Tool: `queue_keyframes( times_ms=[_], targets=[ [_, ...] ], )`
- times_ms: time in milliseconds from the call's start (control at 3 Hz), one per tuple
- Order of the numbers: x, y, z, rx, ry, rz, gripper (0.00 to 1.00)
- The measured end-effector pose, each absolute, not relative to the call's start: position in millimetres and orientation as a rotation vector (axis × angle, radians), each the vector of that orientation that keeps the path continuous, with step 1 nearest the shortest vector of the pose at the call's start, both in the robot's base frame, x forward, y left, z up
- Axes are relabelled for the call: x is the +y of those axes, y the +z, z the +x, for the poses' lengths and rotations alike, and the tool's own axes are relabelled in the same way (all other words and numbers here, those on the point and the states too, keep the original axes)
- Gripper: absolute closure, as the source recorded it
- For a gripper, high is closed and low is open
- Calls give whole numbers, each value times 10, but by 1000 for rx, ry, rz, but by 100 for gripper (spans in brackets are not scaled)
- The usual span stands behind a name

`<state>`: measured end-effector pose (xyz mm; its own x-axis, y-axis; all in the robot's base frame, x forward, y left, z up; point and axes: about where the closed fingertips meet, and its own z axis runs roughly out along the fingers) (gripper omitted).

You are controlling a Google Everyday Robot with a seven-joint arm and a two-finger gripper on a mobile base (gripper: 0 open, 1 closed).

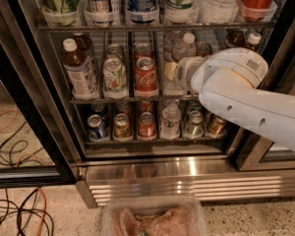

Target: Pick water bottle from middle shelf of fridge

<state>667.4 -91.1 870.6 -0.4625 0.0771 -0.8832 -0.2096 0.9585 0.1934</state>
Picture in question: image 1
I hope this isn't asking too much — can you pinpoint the green can top shelf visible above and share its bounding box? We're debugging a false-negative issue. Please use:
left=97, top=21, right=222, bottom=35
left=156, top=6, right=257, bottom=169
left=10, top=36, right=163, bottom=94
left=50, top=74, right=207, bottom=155
left=42, top=0, right=80, bottom=27

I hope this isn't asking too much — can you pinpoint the white green can top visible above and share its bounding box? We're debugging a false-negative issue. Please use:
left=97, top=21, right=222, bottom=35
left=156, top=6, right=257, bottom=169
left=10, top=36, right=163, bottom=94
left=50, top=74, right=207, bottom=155
left=164, top=0, right=197, bottom=24

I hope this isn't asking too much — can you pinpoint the red can bottom shelf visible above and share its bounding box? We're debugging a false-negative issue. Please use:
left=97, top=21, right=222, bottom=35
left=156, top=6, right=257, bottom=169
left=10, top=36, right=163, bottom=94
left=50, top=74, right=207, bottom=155
left=138, top=112, right=156, bottom=140

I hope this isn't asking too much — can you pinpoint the water bottle shelf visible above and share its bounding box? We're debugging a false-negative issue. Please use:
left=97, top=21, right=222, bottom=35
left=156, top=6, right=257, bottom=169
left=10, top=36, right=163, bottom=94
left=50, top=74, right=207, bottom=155
left=200, top=0, right=238, bottom=24
left=160, top=103, right=181, bottom=140

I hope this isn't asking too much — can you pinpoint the front left tea bottle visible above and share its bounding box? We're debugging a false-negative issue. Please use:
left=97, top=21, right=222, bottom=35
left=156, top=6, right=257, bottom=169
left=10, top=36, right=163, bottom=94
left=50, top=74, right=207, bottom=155
left=63, top=38, right=98, bottom=100

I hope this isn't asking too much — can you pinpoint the rear red can bottom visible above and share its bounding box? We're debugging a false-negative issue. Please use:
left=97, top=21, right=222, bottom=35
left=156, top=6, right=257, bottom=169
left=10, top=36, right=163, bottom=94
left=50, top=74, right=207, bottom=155
left=138, top=101, right=154, bottom=113

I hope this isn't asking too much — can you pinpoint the front right tea bottle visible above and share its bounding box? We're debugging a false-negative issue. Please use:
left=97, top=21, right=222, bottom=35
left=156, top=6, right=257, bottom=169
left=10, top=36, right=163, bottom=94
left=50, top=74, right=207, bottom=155
left=246, top=32, right=262, bottom=52

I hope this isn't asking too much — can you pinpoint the silver green can bottom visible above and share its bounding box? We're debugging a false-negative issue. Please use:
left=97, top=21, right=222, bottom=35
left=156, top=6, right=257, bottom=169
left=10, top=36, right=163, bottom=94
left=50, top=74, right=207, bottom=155
left=183, top=110, right=204, bottom=139

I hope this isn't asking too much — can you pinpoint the clear water bottle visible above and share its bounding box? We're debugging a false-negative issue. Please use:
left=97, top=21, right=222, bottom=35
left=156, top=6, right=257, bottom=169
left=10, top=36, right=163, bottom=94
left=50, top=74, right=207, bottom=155
left=164, top=32, right=196, bottom=95
left=163, top=30, right=181, bottom=61

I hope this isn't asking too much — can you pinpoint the tea bottle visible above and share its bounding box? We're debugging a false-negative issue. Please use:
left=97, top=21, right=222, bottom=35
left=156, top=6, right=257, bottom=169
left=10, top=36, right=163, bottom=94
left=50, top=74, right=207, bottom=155
left=63, top=38, right=98, bottom=100
left=74, top=32, right=94, bottom=60
left=246, top=32, right=262, bottom=52
left=224, top=29, right=246, bottom=48

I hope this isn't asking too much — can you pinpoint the blue can top shelf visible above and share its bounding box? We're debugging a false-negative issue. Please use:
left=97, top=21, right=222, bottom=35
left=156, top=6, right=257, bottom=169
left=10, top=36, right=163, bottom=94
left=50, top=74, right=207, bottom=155
left=127, top=0, right=158, bottom=24

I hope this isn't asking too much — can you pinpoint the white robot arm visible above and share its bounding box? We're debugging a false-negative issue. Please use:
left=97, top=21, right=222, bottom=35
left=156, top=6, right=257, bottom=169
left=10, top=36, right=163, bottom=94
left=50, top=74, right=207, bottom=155
left=164, top=48, right=295, bottom=151

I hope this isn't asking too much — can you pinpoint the rear right tea bottle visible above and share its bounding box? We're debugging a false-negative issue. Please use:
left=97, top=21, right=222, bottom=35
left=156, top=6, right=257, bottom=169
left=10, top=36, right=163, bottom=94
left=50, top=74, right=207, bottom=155
left=224, top=29, right=246, bottom=48

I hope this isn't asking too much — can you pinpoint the rear white green can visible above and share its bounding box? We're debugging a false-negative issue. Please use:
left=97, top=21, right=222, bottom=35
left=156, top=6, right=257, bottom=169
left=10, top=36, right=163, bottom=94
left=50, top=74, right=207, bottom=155
left=106, top=43, right=124, bottom=60

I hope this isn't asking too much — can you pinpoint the rear orange soda can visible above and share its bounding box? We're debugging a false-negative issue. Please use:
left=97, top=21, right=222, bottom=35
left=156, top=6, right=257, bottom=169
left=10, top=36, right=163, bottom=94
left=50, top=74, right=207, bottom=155
left=196, top=41, right=212, bottom=57

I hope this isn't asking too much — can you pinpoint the blue silver energy can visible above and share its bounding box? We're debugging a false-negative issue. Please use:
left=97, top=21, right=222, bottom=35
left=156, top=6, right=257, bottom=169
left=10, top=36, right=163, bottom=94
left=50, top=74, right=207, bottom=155
left=88, top=0, right=112, bottom=27

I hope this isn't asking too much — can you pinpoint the clear rear water bottle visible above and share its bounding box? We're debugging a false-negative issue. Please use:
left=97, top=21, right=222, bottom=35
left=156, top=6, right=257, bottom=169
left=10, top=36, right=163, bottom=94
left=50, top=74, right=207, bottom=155
left=163, top=30, right=181, bottom=61

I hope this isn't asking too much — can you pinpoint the clear front water bottle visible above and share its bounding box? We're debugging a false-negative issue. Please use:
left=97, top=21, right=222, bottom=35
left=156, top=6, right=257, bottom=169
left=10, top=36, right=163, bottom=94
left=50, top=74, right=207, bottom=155
left=164, top=32, right=196, bottom=95

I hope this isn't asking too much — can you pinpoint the glass fridge door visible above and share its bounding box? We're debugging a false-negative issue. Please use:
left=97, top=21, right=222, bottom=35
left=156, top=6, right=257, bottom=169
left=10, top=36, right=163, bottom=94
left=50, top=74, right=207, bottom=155
left=0, top=30, right=76, bottom=189
left=236, top=134, right=295, bottom=171

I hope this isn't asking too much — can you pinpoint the red cola can middle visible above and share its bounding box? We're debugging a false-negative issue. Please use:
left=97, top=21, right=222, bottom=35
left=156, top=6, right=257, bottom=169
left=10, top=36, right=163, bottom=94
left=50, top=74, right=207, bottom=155
left=135, top=57, right=158, bottom=97

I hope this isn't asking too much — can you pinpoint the blue can shelf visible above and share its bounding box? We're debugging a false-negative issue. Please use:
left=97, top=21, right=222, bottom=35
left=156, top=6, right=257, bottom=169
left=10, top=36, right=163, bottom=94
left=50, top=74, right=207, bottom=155
left=88, top=114, right=108, bottom=142
left=127, top=0, right=158, bottom=24

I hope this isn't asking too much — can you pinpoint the blue can bottom shelf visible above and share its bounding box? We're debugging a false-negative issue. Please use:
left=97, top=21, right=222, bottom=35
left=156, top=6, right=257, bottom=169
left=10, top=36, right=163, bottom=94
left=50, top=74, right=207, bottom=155
left=88, top=114, right=108, bottom=142

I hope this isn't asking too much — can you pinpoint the glass fridge door right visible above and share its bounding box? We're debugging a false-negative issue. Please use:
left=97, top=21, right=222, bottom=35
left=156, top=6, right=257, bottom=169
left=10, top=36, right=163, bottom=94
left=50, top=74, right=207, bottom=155
left=236, top=134, right=295, bottom=171

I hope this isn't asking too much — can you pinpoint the rear blue can bottom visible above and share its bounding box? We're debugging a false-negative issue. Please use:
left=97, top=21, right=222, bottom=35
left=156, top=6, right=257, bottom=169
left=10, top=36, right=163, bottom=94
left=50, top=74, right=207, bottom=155
left=91, top=103, right=109, bottom=122

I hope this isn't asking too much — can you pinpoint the gold can bottom shelf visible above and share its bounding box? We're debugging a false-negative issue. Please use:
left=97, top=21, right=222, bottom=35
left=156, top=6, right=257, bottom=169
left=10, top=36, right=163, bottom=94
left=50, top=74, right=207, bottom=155
left=114, top=113, right=132, bottom=139

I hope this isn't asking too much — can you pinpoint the rear red cola can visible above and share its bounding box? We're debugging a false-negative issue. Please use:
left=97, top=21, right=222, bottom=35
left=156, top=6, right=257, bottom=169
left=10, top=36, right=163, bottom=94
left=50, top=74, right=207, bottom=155
left=134, top=43, right=153, bottom=60

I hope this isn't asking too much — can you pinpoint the glass fridge door left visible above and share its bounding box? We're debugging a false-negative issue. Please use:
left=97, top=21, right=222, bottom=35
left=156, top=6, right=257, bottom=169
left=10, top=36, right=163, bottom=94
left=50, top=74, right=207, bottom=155
left=0, top=30, right=76, bottom=189

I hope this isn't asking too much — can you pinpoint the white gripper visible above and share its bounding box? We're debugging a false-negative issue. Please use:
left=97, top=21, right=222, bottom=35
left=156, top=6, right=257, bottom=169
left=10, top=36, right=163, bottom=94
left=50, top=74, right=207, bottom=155
left=164, top=56, right=207, bottom=91

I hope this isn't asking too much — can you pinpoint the rear silver can bottom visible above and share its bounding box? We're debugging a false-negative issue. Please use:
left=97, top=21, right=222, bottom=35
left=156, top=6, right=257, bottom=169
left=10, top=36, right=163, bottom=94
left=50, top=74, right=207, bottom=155
left=186, top=100, right=201, bottom=113

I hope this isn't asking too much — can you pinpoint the rear left tea bottle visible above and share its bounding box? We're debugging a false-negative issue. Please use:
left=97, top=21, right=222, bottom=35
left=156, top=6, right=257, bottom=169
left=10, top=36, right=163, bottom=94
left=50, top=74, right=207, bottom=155
left=74, top=32, right=94, bottom=60

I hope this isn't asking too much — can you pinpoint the orange can bottom right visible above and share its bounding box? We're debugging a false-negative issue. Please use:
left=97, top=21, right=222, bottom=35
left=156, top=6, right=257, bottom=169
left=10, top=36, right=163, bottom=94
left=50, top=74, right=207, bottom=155
left=206, top=115, right=226, bottom=139

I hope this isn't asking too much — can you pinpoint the clear plastic container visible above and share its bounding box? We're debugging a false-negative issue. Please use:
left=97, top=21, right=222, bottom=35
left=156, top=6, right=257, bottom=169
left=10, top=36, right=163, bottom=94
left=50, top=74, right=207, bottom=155
left=101, top=195, right=208, bottom=236

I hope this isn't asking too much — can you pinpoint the water bottle top shelf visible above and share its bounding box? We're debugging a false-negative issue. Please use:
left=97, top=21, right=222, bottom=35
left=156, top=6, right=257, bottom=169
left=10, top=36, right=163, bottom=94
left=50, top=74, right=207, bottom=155
left=200, top=0, right=238, bottom=24

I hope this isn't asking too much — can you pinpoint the water bottle bottom shelf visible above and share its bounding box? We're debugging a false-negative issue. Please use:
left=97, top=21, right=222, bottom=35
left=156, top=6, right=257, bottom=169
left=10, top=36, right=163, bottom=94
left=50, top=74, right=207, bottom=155
left=160, top=103, right=181, bottom=140

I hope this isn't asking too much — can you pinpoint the stainless steel fridge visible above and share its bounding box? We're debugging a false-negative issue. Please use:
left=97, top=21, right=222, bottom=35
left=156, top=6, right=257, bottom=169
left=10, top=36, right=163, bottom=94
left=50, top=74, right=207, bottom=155
left=0, top=0, right=295, bottom=207

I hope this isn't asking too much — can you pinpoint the rear gold can bottom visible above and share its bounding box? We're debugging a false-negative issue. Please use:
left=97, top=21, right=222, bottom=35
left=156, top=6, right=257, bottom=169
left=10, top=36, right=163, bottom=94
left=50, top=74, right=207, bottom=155
left=116, top=101, right=131, bottom=116

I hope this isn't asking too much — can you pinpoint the white green soda can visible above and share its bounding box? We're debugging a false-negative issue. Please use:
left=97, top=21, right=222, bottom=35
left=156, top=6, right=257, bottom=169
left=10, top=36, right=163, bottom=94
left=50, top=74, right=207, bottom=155
left=103, top=57, right=127, bottom=99

